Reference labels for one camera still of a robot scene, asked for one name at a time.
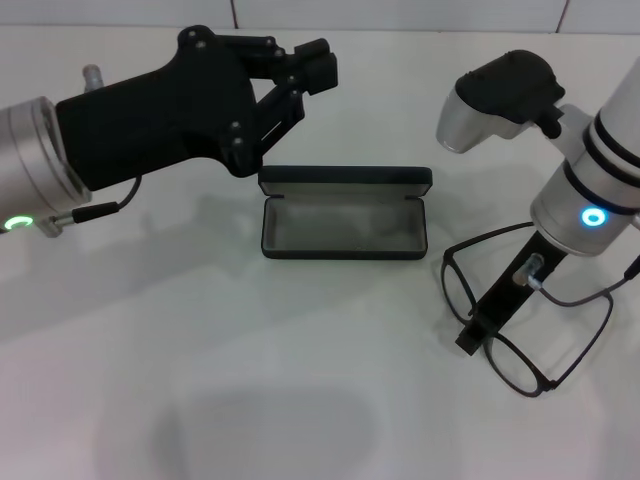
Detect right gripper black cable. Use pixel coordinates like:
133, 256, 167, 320
513, 252, 640, 307

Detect black glasses case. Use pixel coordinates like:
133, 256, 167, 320
258, 165, 434, 262

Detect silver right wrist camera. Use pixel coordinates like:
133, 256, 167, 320
434, 48, 567, 154

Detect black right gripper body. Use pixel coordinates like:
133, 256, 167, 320
473, 232, 567, 335

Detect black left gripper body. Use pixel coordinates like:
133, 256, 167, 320
53, 26, 263, 192

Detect black framed glasses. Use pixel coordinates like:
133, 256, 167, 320
440, 222, 616, 399

